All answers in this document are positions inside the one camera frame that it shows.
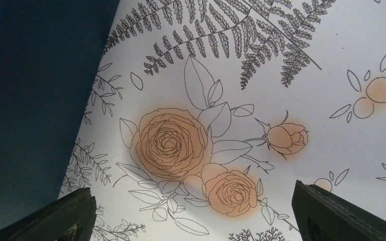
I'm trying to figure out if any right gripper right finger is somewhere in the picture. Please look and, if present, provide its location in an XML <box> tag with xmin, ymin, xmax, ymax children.
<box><xmin>292</xmin><ymin>180</ymin><xmax>386</xmax><ymax>241</ymax></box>

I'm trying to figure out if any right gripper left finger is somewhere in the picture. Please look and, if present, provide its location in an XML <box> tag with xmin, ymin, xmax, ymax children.
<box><xmin>0</xmin><ymin>188</ymin><xmax>97</xmax><ymax>240</ymax></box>

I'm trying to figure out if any dark blue piece box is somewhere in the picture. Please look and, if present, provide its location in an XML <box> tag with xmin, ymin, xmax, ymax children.
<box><xmin>0</xmin><ymin>1</ymin><xmax>119</xmax><ymax>229</ymax></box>

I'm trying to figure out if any floral table mat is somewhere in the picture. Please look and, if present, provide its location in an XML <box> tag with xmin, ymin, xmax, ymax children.
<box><xmin>60</xmin><ymin>1</ymin><xmax>386</xmax><ymax>240</ymax></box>

